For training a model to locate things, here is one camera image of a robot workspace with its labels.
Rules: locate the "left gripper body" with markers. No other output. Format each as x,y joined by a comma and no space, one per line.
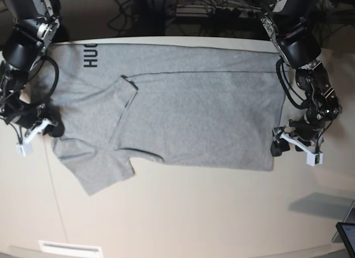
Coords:
308,132

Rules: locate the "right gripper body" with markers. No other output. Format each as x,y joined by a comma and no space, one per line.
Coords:
34,117

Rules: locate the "grey T-shirt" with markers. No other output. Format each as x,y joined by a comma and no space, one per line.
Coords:
173,105

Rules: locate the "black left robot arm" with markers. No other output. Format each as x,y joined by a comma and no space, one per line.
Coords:
302,76

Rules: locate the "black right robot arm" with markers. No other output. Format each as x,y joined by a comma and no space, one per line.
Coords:
35,24

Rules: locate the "white label strip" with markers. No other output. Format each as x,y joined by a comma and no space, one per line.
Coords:
73,250

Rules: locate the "black power strip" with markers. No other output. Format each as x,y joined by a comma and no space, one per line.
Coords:
199,11

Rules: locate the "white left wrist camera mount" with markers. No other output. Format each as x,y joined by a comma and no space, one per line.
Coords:
313,154

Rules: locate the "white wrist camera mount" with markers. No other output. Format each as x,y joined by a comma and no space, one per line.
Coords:
313,154
24,146

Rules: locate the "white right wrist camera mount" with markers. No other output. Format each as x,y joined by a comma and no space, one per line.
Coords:
24,146

